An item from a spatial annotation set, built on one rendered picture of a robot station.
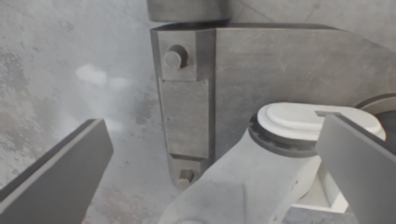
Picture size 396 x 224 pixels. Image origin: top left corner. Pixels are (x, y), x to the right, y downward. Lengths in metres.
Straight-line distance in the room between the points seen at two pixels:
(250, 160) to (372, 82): 0.33
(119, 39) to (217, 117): 0.43
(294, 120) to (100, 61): 0.68
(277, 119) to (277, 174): 0.09
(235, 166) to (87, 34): 0.68
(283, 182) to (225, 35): 0.31
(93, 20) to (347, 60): 0.73
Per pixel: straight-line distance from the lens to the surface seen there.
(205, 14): 0.44
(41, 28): 0.96
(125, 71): 0.77
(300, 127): 0.36
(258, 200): 0.28
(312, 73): 0.49
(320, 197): 0.50
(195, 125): 0.52
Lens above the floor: 0.61
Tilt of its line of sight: 58 degrees down
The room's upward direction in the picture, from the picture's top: 156 degrees counter-clockwise
